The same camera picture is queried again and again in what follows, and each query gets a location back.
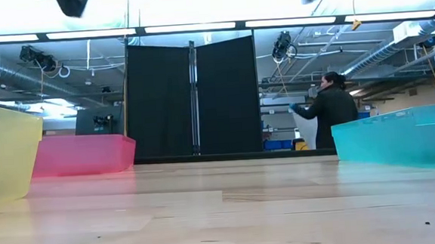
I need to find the yellow plastic bin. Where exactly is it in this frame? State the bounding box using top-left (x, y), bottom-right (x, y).
top-left (0, 97), bottom-right (49, 212)

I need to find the blue storage bin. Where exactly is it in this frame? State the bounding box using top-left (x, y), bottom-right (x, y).
top-left (263, 138), bottom-right (294, 153)

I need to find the teal plastic bin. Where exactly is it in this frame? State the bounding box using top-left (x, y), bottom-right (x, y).
top-left (329, 103), bottom-right (435, 177)

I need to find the yellow hanging cable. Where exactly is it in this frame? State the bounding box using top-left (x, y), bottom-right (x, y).
top-left (421, 44), bottom-right (435, 97)
top-left (116, 39), bottom-right (132, 138)

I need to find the white ceiling unit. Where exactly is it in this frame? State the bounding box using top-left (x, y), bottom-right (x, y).
top-left (391, 19), bottom-right (435, 45)

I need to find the black ceiling cable reel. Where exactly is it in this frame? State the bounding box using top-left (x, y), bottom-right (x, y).
top-left (270, 29), bottom-right (298, 61)
top-left (18, 43), bottom-right (59, 74)

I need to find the black folding partition screen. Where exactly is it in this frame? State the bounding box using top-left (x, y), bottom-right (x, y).
top-left (121, 34), bottom-right (265, 162)

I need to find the person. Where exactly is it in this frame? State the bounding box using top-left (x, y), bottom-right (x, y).
top-left (285, 69), bottom-right (361, 152)

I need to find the blue ceiling cable reel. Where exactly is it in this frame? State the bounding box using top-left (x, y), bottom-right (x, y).
top-left (418, 36), bottom-right (435, 50)

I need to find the dark grey cabinet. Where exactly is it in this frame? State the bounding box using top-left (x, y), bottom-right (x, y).
top-left (73, 104), bottom-right (128, 138)

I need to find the LED light bar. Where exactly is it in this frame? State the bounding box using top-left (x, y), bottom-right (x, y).
top-left (0, 8), bottom-right (435, 46)

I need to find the red plastic bin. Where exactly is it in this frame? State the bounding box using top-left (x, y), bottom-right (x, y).
top-left (29, 131), bottom-right (139, 180)

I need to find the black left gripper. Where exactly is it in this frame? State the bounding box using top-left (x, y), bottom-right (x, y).
top-left (54, 0), bottom-right (94, 20)

